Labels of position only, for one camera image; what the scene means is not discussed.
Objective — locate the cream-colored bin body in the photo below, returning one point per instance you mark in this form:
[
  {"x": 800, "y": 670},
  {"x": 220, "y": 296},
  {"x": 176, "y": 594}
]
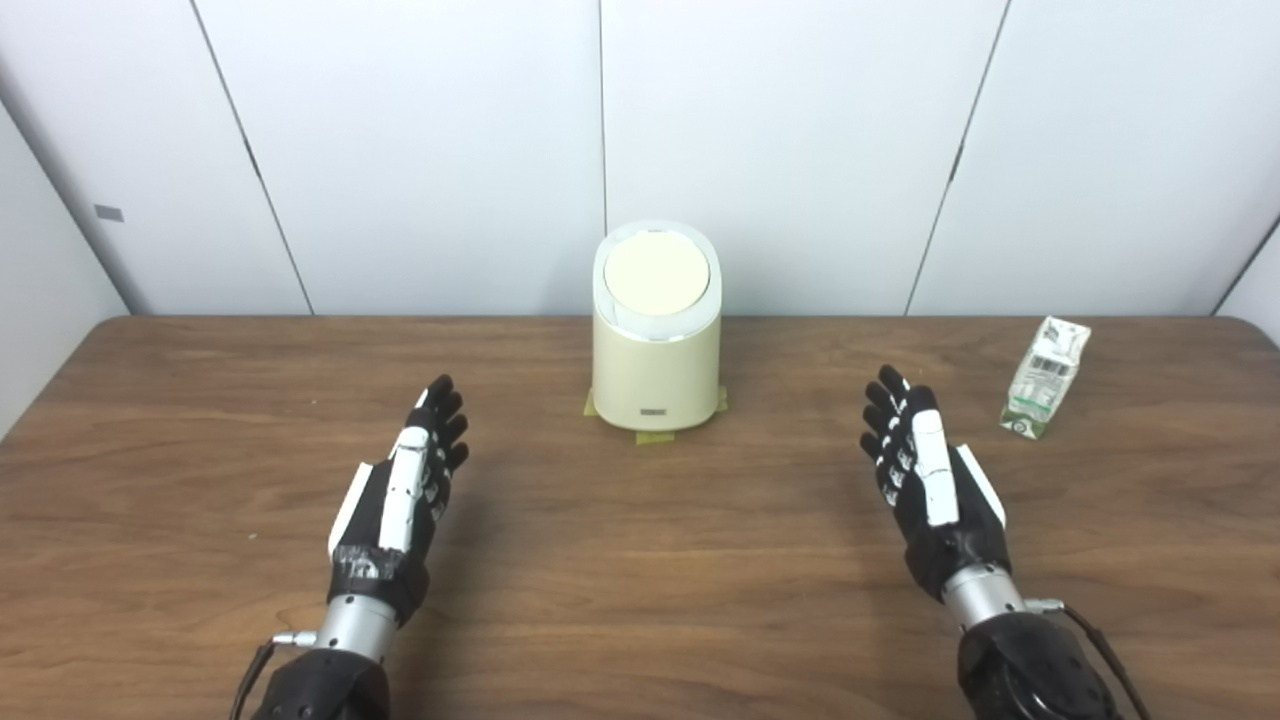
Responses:
[{"x": 655, "y": 375}]

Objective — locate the white green milk carton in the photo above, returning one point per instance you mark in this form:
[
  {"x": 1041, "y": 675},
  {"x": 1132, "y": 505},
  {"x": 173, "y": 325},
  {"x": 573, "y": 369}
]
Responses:
[{"x": 1045, "y": 380}]

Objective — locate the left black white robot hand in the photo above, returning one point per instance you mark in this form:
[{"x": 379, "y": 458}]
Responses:
[{"x": 395, "y": 500}]

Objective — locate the small gray wall label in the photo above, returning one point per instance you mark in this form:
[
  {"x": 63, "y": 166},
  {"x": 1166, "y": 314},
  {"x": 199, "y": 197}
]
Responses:
[{"x": 109, "y": 213}]

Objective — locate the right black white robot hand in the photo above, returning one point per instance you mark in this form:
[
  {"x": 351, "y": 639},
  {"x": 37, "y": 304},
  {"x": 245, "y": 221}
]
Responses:
[{"x": 935, "y": 480}]

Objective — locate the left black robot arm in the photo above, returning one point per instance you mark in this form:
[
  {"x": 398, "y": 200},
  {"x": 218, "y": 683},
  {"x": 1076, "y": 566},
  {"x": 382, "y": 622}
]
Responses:
[{"x": 330, "y": 680}]

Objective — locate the cream round bin lid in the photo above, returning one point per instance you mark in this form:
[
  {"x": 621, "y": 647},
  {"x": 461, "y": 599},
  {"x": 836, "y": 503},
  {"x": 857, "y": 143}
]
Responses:
[{"x": 656, "y": 272}]

